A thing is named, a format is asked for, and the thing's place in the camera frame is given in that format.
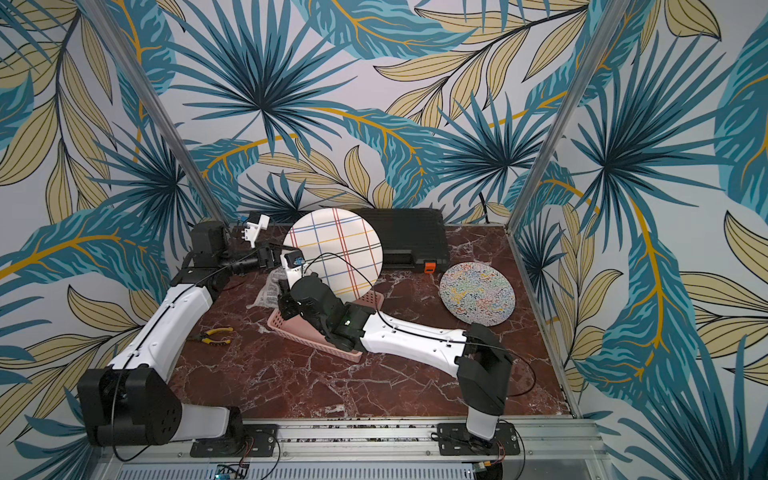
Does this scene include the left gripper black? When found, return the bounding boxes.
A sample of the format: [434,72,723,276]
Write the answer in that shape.
[216,238,299,276]

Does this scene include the white plate coloured stripes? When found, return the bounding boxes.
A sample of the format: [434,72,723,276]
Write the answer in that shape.
[284,208,383,302]

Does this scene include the colourful speckled plate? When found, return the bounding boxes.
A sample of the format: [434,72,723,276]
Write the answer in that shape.
[439,262,516,327]

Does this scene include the grey striped cloth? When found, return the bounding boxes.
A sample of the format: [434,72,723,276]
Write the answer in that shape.
[248,269,287,309]

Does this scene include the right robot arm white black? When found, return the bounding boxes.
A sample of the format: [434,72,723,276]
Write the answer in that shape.
[278,274,514,441]

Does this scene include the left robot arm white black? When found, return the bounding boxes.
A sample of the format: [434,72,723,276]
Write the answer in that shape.
[77,215,281,453]

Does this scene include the pink plastic basket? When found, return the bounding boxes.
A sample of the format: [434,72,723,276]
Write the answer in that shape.
[268,293,362,363]

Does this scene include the black tool case orange latches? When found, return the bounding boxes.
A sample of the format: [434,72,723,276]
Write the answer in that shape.
[354,208,451,274]

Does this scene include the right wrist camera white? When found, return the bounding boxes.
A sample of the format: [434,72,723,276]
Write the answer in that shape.
[281,249,305,288]

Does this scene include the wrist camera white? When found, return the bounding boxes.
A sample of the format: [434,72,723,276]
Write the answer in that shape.
[281,249,305,288]
[243,213,270,249]

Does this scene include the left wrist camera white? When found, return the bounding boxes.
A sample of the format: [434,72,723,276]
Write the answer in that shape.
[243,213,270,249]

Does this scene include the left aluminium frame post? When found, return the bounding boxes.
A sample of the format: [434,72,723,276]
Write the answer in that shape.
[81,0,228,224]

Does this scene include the aluminium frame post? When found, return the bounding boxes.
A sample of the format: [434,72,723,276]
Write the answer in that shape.
[507,1,628,236]
[81,0,228,224]

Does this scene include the yellow handled pliers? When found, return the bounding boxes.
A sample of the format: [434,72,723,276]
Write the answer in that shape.
[187,327,234,345]

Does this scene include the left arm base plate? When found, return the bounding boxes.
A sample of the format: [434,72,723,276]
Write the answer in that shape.
[190,424,279,458]

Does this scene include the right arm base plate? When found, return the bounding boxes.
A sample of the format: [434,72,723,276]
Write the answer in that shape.
[430,421,521,457]

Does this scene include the aluminium front rail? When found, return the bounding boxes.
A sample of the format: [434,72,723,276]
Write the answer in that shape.
[90,417,617,479]

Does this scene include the right aluminium frame post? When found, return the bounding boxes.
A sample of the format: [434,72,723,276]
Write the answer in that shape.
[507,1,628,236]

